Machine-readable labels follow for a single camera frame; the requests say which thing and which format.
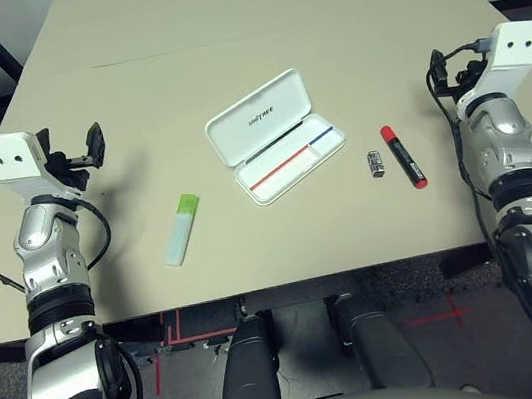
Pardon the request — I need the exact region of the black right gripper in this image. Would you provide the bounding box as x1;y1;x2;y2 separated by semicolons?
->
428;42;489;106

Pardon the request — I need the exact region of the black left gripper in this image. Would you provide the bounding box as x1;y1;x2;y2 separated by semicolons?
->
34;118;114;198

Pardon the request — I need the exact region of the red black marker pen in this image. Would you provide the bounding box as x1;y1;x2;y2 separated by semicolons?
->
378;120;430;195

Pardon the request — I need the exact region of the green white highlighter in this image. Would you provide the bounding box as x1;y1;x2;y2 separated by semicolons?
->
153;190;211;269

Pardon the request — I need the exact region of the white plastic pencil case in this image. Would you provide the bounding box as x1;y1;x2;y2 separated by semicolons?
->
197;61;355;214

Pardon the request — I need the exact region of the grey robot left leg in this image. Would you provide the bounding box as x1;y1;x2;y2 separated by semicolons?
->
205;309;286;399

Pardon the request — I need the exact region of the grey robot leg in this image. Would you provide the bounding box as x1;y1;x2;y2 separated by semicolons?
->
205;309;286;399
324;281;437;399

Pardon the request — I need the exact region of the grey robot right leg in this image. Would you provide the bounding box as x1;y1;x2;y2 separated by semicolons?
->
324;281;437;399

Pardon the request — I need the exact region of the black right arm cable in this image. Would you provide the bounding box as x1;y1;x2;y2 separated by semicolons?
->
420;36;518;212

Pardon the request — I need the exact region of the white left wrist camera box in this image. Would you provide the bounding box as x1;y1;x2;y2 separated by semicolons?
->
0;122;85;212

